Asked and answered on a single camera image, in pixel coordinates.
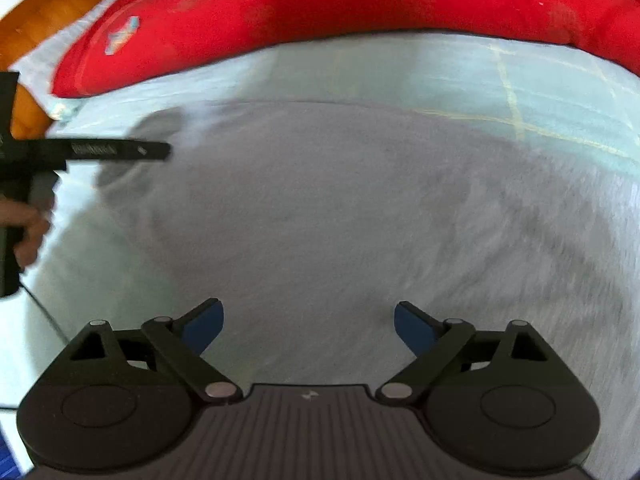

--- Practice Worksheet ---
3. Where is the grey garment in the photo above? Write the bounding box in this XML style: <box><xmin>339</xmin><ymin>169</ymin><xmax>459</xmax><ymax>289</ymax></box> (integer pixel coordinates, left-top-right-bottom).
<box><xmin>98</xmin><ymin>102</ymin><xmax>639</xmax><ymax>479</ymax></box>

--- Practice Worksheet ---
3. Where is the person's left hand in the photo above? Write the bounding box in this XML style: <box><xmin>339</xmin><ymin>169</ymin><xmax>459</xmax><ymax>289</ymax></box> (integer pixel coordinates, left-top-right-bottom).
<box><xmin>0</xmin><ymin>197</ymin><xmax>55</xmax><ymax>269</ymax></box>

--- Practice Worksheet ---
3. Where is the checked pillow under red pillow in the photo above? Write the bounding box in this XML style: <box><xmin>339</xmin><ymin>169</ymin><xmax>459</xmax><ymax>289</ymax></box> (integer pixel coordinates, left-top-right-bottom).
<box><xmin>10</xmin><ymin>0</ymin><xmax>116</xmax><ymax>122</ymax></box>

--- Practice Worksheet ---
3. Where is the light green checked bedsheet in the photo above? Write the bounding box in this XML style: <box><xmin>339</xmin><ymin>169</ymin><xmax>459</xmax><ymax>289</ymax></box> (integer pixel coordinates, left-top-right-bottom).
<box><xmin>1</xmin><ymin>32</ymin><xmax>639</xmax><ymax>403</ymax></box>

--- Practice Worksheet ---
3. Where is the wooden headboard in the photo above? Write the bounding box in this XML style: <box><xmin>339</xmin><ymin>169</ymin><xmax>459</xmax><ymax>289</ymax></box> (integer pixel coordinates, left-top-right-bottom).
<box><xmin>1</xmin><ymin>0</ymin><xmax>102</xmax><ymax>140</ymax></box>

